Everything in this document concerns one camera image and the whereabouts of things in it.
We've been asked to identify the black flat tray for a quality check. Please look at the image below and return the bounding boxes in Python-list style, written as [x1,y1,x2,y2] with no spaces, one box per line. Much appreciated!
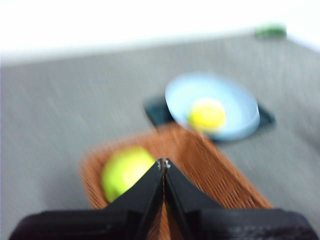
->
[143,96,276,143]

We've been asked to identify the yellow lemon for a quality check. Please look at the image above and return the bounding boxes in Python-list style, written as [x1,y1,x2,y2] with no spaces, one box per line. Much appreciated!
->
[188,97,227,131]

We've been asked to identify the brown woven wicker basket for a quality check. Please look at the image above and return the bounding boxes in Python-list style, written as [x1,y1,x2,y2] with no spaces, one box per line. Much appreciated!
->
[78,124,273,240]

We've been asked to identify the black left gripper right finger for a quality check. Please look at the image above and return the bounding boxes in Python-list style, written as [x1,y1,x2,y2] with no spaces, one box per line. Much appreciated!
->
[164,158,320,240]

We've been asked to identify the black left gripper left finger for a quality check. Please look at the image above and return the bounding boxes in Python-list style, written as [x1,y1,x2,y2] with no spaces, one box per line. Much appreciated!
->
[8,158,165,240]

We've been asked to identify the dark green vegetable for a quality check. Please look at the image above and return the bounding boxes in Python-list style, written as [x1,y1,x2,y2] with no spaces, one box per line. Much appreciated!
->
[256,23,286,39]

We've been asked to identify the green apple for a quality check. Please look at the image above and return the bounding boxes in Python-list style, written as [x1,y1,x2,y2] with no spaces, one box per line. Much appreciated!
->
[101,146,157,203]

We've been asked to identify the blue round plate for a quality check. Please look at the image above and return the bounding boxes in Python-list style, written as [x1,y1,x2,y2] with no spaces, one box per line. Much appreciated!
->
[164,72,261,141]

